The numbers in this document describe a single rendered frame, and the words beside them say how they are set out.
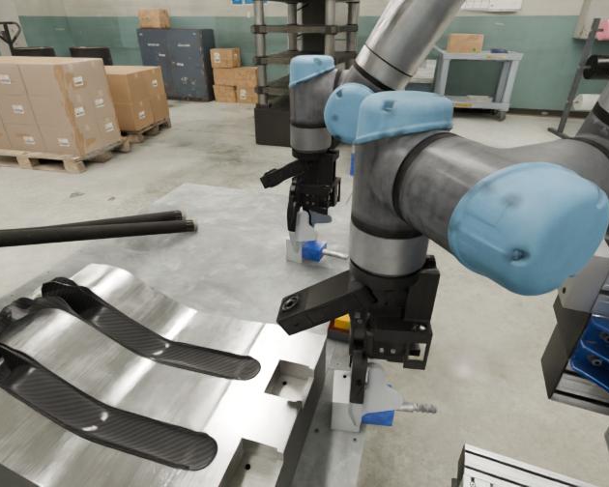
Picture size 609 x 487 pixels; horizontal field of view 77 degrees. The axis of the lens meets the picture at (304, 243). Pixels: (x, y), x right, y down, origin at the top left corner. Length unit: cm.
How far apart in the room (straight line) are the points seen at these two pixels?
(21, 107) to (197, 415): 419
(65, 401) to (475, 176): 46
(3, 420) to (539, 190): 50
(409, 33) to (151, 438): 53
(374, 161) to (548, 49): 657
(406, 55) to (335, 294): 30
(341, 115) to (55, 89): 377
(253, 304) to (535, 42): 638
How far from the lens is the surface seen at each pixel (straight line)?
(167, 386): 50
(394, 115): 30
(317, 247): 80
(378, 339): 41
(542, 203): 23
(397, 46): 52
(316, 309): 41
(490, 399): 173
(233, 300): 74
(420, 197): 27
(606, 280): 64
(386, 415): 52
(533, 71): 685
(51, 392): 52
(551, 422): 176
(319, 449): 53
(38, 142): 453
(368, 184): 32
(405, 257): 35
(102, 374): 53
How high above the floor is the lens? 125
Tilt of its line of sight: 30 degrees down
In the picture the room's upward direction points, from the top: straight up
